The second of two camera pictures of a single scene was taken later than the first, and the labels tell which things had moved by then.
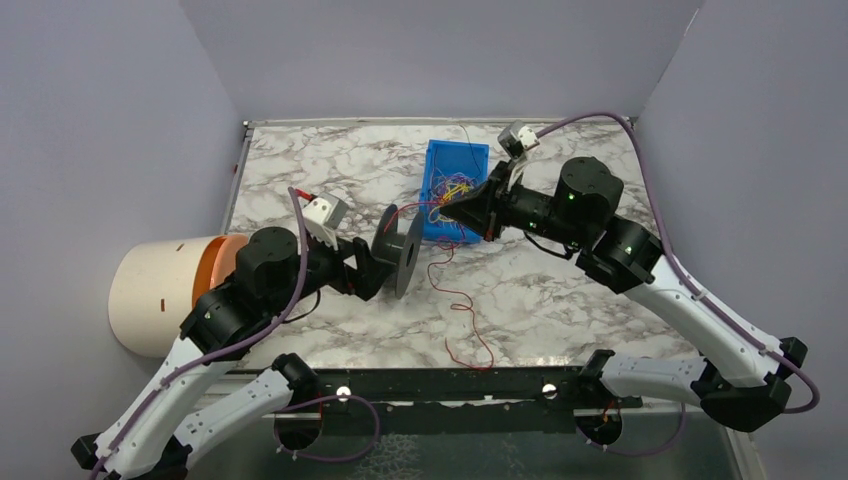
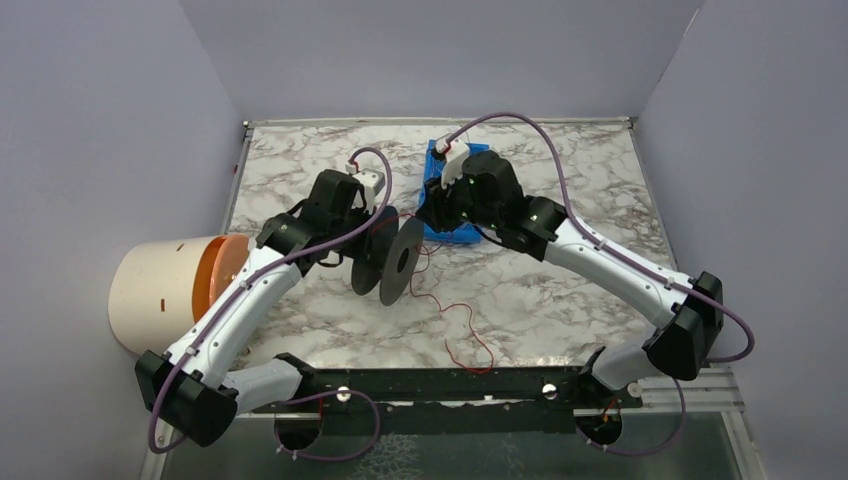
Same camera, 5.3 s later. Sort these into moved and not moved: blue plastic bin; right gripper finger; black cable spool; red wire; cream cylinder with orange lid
Moved: red wire; right gripper finger
Not moved: cream cylinder with orange lid; black cable spool; blue plastic bin
